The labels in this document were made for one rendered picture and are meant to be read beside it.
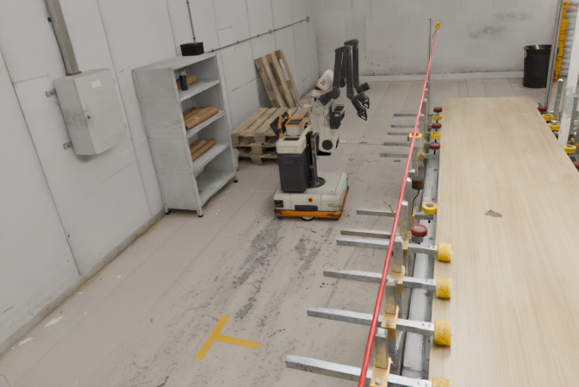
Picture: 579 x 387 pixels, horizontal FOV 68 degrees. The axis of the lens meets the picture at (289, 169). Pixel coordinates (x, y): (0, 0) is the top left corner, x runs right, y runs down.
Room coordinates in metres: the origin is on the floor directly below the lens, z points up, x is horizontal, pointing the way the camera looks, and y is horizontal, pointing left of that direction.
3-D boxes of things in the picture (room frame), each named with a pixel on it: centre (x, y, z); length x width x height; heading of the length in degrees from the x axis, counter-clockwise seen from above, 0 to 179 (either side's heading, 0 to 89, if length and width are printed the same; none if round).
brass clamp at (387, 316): (1.22, -0.31, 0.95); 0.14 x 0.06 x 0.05; 159
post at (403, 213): (1.71, -0.50, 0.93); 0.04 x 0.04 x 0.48; 69
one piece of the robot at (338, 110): (3.84, -0.49, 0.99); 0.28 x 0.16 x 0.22; 163
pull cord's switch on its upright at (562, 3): (3.92, -2.55, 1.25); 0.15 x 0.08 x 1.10; 159
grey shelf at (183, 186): (4.45, 1.01, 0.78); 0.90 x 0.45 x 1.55; 159
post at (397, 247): (1.47, -0.41, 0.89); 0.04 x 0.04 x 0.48; 69
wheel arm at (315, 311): (1.23, -0.25, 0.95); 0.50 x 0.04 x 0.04; 69
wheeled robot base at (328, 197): (3.93, -0.21, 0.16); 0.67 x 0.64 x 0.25; 73
